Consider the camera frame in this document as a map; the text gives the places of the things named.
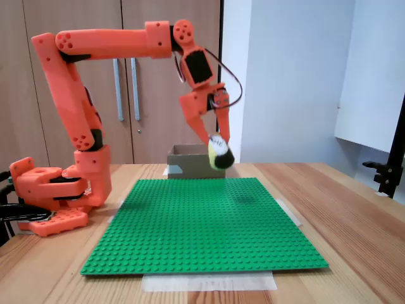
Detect yellow black white ball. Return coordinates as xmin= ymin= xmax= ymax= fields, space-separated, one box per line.
xmin=207 ymin=132 xmax=235 ymax=170

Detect open cardboard box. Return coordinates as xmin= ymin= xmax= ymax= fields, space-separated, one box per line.
xmin=166 ymin=144 xmax=227 ymax=180

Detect brown wooden cabinet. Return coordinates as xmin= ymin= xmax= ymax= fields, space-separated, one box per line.
xmin=0 ymin=0 xmax=225 ymax=165

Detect green studded baseplate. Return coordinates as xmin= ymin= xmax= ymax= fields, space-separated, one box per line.
xmin=79 ymin=177 xmax=330 ymax=277

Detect beige masking tape strip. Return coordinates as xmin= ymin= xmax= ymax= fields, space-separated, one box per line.
xmin=106 ymin=199 xmax=125 ymax=224
xmin=274 ymin=198 xmax=304 ymax=227
xmin=141 ymin=271 xmax=278 ymax=293

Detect black clamp stand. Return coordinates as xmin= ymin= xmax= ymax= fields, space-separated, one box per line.
xmin=362 ymin=93 xmax=405 ymax=200

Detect gripper servo cable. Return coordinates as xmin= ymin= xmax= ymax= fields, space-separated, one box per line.
xmin=173 ymin=47 xmax=244 ymax=111

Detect metal cabinet handle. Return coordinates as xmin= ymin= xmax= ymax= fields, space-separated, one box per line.
xmin=130 ymin=58 xmax=141 ymax=122
xmin=113 ymin=58 xmax=125 ymax=122

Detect white wall panel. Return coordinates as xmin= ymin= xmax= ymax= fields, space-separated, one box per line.
xmin=333 ymin=0 xmax=405 ymax=155

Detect black power cable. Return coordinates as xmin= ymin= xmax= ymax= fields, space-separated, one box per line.
xmin=0 ymin=170 xmax=16 ymax=247

